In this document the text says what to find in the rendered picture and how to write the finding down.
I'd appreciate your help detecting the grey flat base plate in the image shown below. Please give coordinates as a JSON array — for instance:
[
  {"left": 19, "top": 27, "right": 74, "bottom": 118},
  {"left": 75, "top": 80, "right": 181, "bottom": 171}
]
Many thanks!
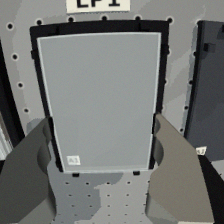
[{"left": 0, "top": 0, "right": 224, "bottom": 224}]

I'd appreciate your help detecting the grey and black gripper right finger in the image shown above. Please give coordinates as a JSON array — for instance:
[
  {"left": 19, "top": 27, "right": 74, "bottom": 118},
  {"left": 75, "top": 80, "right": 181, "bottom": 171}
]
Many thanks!
[{"left": 145, "top": 112, "right": 224, "bottom": 224}]

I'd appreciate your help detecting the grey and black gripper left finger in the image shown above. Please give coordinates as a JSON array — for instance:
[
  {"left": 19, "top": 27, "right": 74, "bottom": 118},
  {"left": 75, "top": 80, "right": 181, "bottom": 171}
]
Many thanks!
[{"left": 0, "top": 116, "right": 57, "bottom": 224}]

